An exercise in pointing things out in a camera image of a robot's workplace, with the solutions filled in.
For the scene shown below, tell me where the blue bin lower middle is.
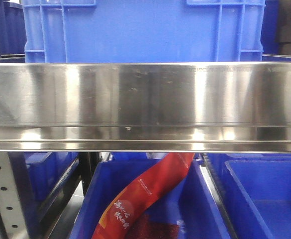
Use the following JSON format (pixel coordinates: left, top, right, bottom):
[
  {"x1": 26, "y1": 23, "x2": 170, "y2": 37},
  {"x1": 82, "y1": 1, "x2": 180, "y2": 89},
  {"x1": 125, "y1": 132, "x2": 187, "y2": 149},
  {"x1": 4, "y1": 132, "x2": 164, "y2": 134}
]
[{"x1": 70, "y1": 159, "x2": 230, "y2": 239}]

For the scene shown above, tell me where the blue bin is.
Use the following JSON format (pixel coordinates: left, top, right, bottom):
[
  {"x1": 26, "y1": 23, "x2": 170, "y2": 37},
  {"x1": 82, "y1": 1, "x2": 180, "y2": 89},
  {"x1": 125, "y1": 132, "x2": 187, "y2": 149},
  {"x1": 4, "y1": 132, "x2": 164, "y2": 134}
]
[
  {"x1": 207, "y1": 153, "x2": 291, "y2": 239},
  {"x1": 25, "y1": 152, "x2": 79, "y2": 202},
  {"x1": 70, "y1": 159, "x2": 230, "y2": 239}
]

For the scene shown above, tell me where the blue bin lower left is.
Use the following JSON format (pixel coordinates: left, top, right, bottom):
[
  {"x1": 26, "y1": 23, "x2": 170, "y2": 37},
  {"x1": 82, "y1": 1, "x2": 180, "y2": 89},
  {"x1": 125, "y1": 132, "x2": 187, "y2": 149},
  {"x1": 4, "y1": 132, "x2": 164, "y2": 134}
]
[{"x1": 25, "y1": 152, "x2": 79, "y2": 202}]

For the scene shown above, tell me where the blue bin lower right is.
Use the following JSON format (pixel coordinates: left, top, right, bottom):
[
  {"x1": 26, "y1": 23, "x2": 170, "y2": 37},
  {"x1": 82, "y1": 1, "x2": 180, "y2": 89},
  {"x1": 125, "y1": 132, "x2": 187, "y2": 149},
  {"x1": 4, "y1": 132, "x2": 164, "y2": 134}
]
[{"x1": 207, "y1": 153, "x2": 291, "y2": 239}]

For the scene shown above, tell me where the red printed snack bag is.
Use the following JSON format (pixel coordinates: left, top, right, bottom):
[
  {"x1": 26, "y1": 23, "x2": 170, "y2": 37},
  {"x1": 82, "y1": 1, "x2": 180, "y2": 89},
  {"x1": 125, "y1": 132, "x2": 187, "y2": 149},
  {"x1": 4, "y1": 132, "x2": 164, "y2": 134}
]
[{"x1": 92, "y1": 152, "x2": 194, "y2": 239}]

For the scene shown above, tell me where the large blue crate on shelf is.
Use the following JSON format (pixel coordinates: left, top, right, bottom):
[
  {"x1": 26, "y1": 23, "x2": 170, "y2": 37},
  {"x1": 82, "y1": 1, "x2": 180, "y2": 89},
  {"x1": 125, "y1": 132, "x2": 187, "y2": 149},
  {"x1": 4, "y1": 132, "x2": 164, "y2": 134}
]
[{"x1": 22, "y1": 0, "x2": 265, "y2": 63}]

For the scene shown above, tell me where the stainless steel shelf rail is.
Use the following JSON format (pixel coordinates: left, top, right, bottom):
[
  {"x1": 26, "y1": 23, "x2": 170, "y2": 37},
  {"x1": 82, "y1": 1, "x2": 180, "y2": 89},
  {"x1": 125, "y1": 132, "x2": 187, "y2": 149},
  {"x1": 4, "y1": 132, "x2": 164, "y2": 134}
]
[{"x1": 0, "y1": 62, "x2": 291, "y2": 152}]

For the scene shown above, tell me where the perforated steel upright post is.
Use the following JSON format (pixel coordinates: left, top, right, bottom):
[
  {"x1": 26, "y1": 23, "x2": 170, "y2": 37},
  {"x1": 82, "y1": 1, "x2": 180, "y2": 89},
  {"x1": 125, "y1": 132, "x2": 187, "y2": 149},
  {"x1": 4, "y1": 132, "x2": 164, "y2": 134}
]
[{"x1": 0, "y1": 152, "x2": 42, "y2": 239}]

